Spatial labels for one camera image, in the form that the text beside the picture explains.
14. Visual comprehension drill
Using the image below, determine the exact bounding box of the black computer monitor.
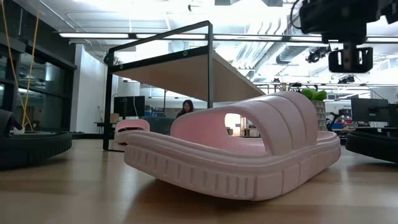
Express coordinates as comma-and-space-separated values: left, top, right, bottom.
351, 98, 389, 123
113, 95, 146, 118

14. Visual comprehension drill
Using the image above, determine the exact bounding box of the long ceiling light strip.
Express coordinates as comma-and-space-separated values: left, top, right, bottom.
58, 32, 398, 44

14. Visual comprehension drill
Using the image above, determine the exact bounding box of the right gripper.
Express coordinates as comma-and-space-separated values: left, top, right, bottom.
299, 0, 382, 74

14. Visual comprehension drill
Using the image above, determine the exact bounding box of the black metal table frame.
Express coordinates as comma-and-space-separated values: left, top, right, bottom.
70, 133, 106, 140

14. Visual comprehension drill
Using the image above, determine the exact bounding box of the person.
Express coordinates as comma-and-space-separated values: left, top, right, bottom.
176, 99, 196, 119

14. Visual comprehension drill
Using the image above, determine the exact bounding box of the pink foam slide sandal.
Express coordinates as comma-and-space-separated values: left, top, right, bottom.
123, 90, 341, 202
114, 119, 150, 145

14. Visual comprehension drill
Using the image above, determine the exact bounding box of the black ceiling spotlight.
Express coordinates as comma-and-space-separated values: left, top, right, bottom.
305, 45, 332, 64
337, 74, 356, 85

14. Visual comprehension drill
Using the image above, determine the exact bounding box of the yellow cable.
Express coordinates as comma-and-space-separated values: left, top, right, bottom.
0, 0, 41, 132

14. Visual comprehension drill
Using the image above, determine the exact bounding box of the wooden shelf, black metal frame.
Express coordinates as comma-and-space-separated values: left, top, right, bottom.
102, 20, 267, 152

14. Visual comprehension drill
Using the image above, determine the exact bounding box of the dark grey upholstered seat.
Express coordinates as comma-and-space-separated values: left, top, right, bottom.
141, 116, 178, 135

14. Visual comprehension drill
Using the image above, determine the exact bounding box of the plant in triangle-patterned pot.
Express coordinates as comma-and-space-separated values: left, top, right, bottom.
300, 88, 328, 131

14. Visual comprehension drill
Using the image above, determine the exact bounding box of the black foam slide sandal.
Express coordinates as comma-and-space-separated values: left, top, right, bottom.
345, 130, 398, 164
0, 108, 73, 170

